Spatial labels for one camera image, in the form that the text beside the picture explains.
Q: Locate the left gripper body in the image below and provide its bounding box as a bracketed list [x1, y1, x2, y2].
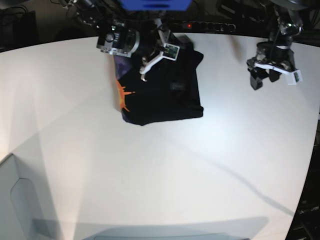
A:
[246, 41, 297, 74]

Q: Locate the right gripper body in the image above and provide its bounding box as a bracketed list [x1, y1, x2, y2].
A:
[136, 18, 171, 82]

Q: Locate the black power strip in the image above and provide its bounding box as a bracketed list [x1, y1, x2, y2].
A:
[170, 21, 237, 34]

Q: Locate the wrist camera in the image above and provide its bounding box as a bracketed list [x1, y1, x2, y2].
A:
[285, 69, 303, 86]
[162, 43, 180, 61]

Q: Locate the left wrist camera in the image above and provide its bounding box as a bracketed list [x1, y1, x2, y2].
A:
[285, 69, 303, 86]

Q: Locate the black T-shirt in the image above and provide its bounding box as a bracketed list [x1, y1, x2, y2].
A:
[113, 34, 204, 126]

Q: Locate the blue plastic box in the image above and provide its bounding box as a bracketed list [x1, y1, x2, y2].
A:
[120, 0, 192, 11]

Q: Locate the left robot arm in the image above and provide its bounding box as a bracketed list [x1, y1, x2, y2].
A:
[246, 3, 303, 91]

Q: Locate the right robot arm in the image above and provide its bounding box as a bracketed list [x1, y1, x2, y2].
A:
[57, 0, 180, 81]

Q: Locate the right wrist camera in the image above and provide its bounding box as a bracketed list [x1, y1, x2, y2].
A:
[162, 43, 180, 61]

